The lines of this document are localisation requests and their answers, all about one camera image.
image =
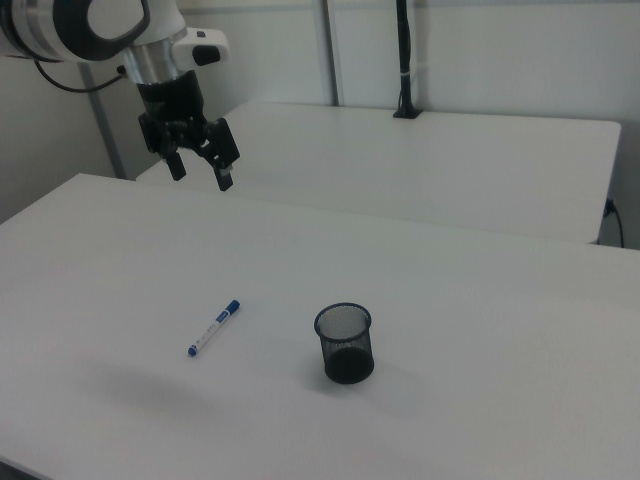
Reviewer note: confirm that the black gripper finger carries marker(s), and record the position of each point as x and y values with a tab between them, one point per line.
175	167
224	150

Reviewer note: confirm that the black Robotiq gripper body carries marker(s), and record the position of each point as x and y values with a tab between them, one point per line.
170	100

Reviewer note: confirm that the black mesh pen cup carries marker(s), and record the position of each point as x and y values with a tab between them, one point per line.
350	365

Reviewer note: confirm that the black pole with clamp base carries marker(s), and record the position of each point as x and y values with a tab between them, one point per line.
404	50

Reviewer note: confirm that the grey aluminium partition post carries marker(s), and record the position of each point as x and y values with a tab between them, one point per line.
331	50

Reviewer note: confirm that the white side table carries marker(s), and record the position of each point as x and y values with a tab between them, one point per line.
400	165

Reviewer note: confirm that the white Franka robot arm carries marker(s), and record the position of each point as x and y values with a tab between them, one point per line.
165	20

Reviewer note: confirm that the white marker with blue cap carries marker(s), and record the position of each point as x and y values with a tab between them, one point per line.
215	327

